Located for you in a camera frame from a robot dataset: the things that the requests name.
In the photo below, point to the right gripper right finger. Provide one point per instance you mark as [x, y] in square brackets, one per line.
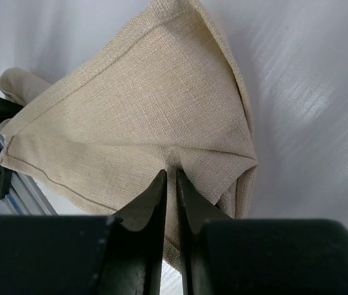
[221, 255]

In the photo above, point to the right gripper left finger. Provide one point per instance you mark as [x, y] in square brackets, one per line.
[116, 254]

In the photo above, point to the beige cloth napkin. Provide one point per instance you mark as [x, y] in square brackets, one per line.
[164, 94]

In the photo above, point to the front aluminium rail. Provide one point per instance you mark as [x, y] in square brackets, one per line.
[24, 197]

